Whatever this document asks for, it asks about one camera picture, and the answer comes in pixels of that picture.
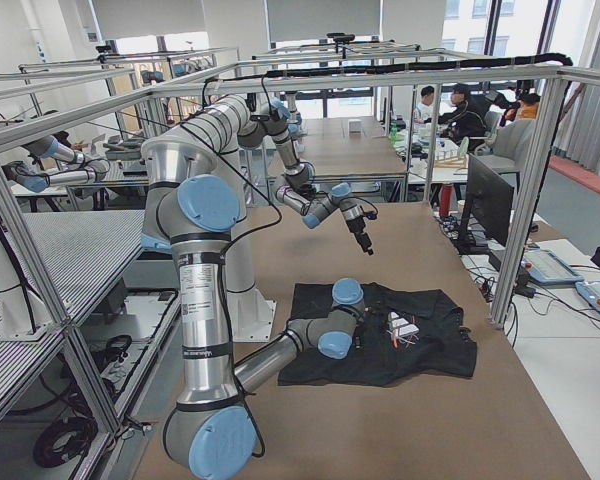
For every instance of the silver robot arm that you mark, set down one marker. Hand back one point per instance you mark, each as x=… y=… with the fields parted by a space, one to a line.
x=293 y=187
x=191 y=211

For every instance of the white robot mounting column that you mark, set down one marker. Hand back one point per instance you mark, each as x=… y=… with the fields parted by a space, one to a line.
x=250 y=313

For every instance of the aluminium frame cage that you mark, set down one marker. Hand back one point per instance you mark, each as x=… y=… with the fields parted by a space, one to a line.
x=40 y=314

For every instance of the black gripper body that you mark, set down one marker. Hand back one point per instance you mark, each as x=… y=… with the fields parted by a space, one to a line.
x=360 y=234

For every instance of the black computer monitor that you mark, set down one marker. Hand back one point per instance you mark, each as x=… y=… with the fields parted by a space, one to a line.
x=488 y=201

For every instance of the dark t-shirt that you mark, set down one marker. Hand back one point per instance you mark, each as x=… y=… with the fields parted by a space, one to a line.
x=443 y=343

